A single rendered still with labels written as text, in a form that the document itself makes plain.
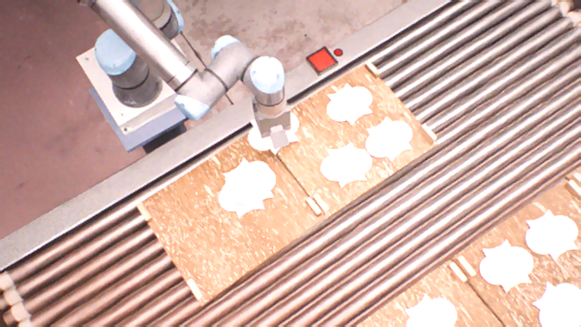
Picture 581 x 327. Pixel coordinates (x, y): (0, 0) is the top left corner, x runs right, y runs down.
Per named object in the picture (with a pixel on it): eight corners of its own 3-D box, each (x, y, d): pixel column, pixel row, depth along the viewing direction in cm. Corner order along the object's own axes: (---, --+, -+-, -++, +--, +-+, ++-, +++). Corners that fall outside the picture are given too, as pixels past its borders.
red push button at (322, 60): (309, 60, 185) (309, 58, 184) (323, 51, 186) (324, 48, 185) (319, 73, 183) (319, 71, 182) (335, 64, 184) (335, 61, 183)
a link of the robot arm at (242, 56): (195, 58, 134) (230, 84, 131) (228, 25, 136) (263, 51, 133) (202, 75, 141) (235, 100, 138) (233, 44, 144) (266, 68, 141)
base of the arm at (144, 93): (105, 82, 180) (92, 66, 171) (146, 56, 183) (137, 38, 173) (130, 117, 175) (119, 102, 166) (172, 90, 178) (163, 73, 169)
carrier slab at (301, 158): (258, 130, 175) (258, 128, 173) (366, 64, 183) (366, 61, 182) (326, 220, 163) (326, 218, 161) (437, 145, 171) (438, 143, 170)
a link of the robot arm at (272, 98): (263, 46, 132) (291, 66, 130) (266, 72, 142) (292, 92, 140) (240, 68, 130) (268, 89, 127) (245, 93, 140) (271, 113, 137)
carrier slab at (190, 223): (137, 206, 165) (135, 204, 164) (254, 131, 175) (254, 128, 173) (202, 306, 154) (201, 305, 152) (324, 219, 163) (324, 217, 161)
